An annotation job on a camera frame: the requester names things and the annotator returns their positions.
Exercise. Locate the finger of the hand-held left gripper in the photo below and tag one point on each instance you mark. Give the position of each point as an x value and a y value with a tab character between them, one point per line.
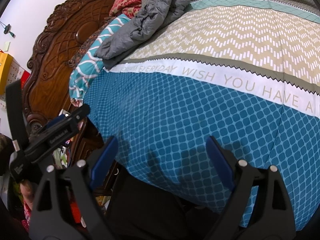
55	122
77	113

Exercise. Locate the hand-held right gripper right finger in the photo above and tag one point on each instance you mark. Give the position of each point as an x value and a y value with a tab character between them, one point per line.
220	160

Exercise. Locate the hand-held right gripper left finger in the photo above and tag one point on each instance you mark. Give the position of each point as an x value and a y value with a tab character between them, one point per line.
103	160

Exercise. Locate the grey down jacket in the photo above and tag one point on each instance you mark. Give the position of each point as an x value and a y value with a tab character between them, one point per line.
145	22

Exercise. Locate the person's left hand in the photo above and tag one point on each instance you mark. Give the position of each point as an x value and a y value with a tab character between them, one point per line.
27	195

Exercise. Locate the green white packet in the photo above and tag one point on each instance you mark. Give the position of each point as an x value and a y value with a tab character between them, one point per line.
61	158

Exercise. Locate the teal white patterned pillow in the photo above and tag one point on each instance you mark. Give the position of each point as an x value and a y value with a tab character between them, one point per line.
85	67

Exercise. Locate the carved wooden headboard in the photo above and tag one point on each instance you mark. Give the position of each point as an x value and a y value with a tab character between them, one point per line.
57	62

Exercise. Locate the teal beige patterned bed cover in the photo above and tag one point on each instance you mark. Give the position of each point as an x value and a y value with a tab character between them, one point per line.
200	105

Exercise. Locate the person's black pants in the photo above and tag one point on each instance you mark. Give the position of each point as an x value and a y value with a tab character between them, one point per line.
145	205

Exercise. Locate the brown floral pillow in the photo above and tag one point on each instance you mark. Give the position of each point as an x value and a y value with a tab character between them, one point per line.
85	47

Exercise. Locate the red floral quilt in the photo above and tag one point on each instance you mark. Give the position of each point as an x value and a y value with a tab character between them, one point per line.
127	0

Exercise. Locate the wall calendar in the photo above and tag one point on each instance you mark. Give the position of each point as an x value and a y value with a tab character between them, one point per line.
15	72

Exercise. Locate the hanging wall ornament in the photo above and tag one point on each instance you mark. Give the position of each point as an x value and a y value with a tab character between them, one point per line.
8	28

